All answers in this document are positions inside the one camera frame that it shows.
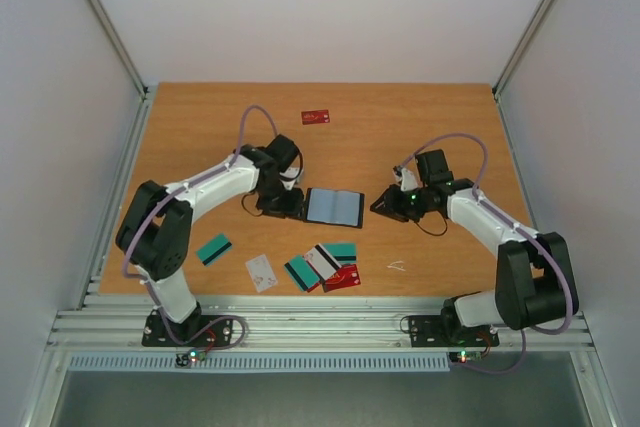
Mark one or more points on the teal card far left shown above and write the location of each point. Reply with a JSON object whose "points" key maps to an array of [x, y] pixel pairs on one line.
{"points": [[214, 249]]}

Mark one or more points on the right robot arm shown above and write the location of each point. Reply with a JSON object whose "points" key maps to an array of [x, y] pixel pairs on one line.
{"points": [[534, 282]]}

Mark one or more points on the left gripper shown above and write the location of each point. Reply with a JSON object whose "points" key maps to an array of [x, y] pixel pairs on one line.
{"points": [[291, 210]]}

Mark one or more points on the red card in pile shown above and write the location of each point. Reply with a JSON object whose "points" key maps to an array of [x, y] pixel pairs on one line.
{"points": [[346, 277]]}

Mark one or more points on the right rear aluminium post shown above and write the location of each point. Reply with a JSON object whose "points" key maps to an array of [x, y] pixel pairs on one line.
{"points": [[539, 16]]}

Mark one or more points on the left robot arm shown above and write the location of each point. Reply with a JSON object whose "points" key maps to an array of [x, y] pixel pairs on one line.
{"points": [[155, 232]]}

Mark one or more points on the controller board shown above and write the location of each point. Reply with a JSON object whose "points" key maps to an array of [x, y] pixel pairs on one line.
{"points": [[190, 358], [464, 356]]}

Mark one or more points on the left controller board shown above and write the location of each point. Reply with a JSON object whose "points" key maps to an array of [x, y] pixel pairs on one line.
{"points": [[190, 358]]}

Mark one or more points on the white card with black stripe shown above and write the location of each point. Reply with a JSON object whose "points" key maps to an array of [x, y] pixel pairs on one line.
{"points": [[322, 262]]}

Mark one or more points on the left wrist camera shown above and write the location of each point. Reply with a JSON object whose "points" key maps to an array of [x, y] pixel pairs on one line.
{"points": [[291, 177]]}

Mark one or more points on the right controller board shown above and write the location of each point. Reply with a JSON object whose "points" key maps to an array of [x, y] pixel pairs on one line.
{"points": [[464, 356]]}

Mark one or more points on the aluminium front rail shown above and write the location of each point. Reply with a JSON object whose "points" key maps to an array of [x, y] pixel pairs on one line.
{"points": [[280, 324]]}

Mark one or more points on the white slotted cable duct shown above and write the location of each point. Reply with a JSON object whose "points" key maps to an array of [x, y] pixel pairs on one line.
{"points": [[257, 363]]}

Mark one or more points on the lone red card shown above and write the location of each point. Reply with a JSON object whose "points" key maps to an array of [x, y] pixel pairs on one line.
{"points": [[313, 117]]}

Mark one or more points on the teal card with black stripe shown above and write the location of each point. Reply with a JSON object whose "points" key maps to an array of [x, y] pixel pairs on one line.
{"points": [[301, 272]]}

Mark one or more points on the dark red card under pile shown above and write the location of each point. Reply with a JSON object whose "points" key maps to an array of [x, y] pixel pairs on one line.
{"points": [[313, 286]]}

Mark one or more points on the left rear aluminium post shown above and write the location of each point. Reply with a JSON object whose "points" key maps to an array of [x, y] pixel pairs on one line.
{"points": [[108, 27]]}

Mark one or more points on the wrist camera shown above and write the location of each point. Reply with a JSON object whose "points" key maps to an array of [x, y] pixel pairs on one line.
{"points": [[291, 177], [405, 178]]}

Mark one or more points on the white floral VIP card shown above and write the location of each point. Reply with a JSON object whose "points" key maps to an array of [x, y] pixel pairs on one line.
{"points": [[261, 273]]}

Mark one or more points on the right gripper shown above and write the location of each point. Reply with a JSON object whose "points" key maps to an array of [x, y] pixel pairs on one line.
{"points": [[398, 203]]}

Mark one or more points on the large teal card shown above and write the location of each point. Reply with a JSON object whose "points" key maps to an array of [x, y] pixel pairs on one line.
{"points": [[344, 253]]}

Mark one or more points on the black leather card holder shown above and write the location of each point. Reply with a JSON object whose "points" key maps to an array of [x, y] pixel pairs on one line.
{"points": [[334, 207]]}

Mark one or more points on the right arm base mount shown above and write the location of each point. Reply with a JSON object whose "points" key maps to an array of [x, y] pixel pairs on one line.
{"points": [[446, 330]]}

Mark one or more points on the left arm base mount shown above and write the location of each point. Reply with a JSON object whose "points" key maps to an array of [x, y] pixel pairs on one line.
{"points": [[198, 330]]}

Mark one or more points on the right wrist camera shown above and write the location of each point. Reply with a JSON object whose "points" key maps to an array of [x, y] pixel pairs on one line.
{"points": [[405, 178]]}

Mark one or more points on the aluminium post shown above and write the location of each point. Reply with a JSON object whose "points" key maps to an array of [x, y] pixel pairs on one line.
{"points": [[539, 16], [108, 27]]}

